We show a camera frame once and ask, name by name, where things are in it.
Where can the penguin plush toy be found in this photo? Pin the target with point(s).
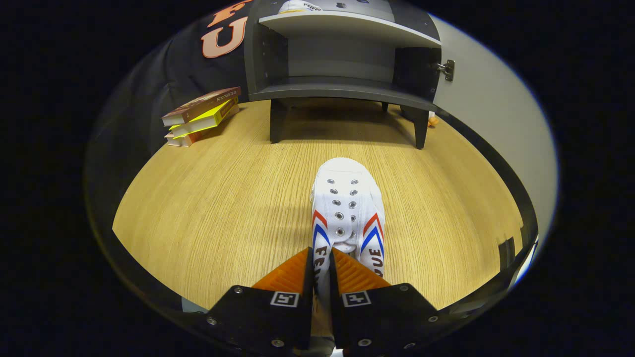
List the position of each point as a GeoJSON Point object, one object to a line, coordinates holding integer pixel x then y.
{"type": "Point", "coordinates": [433, 120]}

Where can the orange book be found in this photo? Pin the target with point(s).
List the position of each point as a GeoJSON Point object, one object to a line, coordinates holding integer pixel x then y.
{"type": "Point", "coordinates": [186, 140]}

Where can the yellow book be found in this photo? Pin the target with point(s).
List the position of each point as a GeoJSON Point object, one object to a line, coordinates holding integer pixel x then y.
{"type": "Point", "coordinates": [208, 119]}

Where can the brown cover book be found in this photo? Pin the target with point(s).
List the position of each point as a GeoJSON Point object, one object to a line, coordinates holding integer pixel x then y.
{"type": "Point", "coordinates": [198, 105]}

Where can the black backdrop cloth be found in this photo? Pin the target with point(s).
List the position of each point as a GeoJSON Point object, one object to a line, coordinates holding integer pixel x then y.
{"type": "Point", "coordinates": [163, 74]}

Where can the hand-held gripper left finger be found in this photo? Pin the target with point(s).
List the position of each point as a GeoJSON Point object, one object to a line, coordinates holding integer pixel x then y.
{"type": "Point", "coordinates": [263, 317]}

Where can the metal door hinge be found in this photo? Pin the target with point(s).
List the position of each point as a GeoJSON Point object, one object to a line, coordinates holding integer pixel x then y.
{"type": "Point", "coordinates": [448, 69]}

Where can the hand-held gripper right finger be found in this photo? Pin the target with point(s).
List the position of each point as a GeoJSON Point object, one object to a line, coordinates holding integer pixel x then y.
{"type": "Point", "coordinates": [387, 317]}

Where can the grey shoe cabinet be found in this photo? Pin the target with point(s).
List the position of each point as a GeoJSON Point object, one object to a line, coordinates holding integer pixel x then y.
{"type": "Point", "coordinates": [337, 89]}

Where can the white striped canvas shoe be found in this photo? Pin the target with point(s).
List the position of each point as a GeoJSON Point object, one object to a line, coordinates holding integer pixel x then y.
{"type": "Point", "coordinates": [347, 183]}
{"type": "Point", "coordinates": [297, 6]}

